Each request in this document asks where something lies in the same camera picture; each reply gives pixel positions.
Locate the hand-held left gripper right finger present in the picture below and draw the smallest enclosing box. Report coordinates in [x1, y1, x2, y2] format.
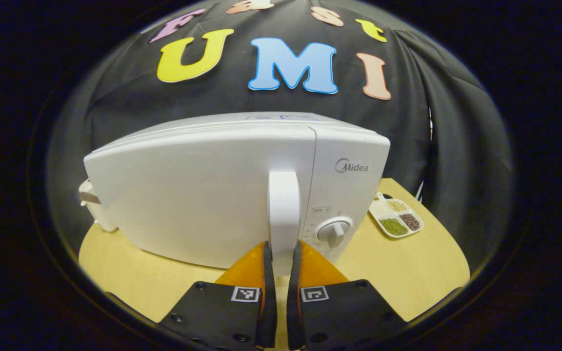
[287, 240, 408, 351]

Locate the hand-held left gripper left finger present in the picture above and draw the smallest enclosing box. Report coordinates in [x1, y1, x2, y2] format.
[157, 241, 278, 351]

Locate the white microwave oven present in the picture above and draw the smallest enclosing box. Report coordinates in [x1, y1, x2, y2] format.
[83, 112, 391, 276]

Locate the white divided dish of beans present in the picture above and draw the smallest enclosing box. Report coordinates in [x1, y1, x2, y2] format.
[369, 193, 424, 239]

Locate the white toaster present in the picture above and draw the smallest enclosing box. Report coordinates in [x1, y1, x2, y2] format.
[79, 178, 118, 233]

